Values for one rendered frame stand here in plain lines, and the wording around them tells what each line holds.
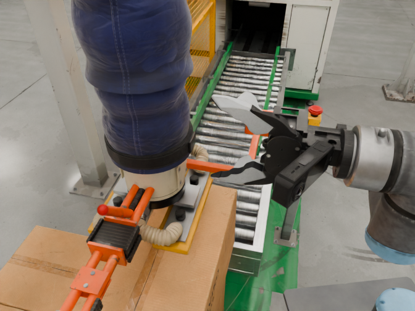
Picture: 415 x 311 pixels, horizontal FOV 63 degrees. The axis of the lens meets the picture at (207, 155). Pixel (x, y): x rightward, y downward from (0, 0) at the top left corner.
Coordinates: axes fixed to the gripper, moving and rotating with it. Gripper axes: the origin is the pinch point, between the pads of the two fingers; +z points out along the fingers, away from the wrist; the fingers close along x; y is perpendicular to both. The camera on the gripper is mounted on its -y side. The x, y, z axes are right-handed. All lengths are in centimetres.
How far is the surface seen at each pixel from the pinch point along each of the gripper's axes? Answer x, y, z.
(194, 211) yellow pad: -44, 22, 10
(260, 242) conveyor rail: -103, 61, -11
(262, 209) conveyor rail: -103, 81, -9
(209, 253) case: -65, 24, 6
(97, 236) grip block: -31.7, 0.3, 25.8
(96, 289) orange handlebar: -32.0, -11.2, 20.0
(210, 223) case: -64, 35, 8
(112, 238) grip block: -31.7, 0.6, 22.1
